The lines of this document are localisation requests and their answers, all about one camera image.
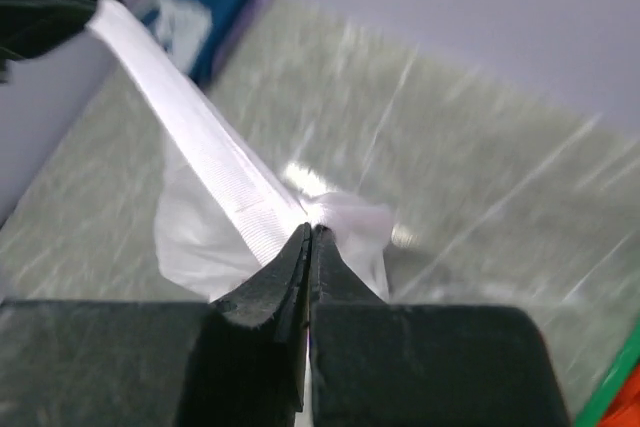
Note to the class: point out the green plastic bin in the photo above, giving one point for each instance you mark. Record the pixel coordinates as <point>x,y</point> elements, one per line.
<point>621,368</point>

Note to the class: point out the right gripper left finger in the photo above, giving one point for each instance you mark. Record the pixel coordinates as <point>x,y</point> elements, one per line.
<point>247,367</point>

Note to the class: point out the folded blue printed t-shirt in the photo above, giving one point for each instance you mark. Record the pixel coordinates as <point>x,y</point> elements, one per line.
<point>191,32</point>

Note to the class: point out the white t-shirt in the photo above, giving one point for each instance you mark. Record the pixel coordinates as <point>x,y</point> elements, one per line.
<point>223,215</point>

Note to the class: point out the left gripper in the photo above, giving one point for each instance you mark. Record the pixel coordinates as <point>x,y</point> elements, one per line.
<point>32,28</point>

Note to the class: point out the orange t-shirt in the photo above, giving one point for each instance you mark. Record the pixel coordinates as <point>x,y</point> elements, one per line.
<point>624,410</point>

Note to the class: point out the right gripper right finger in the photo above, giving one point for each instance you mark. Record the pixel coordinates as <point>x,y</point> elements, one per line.
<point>380,364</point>

